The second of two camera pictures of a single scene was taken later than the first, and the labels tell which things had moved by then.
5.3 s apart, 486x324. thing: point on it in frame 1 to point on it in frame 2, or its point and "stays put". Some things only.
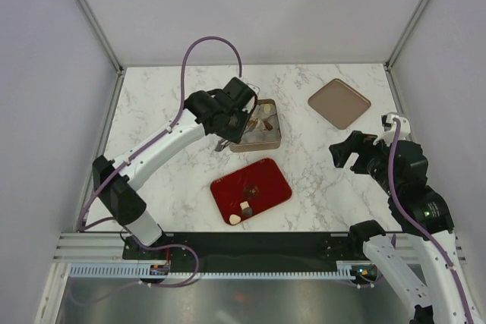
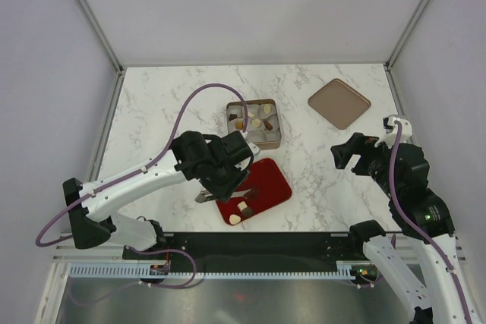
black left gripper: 236,136 to 226,191
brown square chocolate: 268,125 stays put
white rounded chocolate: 235,219 stays put
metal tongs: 222,143 to 206,195
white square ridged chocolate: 244,205 stays put
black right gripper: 341,151 stays put
